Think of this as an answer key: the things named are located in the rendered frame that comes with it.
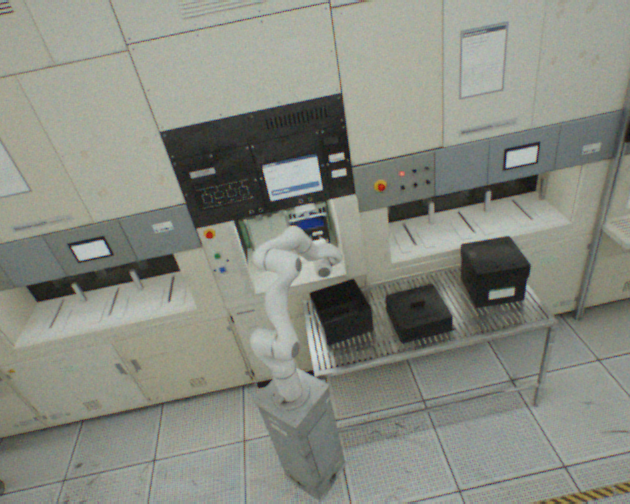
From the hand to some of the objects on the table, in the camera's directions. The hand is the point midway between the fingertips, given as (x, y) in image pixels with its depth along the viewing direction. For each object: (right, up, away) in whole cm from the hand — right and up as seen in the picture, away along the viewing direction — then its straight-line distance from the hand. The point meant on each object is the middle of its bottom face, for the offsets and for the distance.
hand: (315, 238), depth 256 cm
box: (+102, -29, +5) cm, 106 cm away
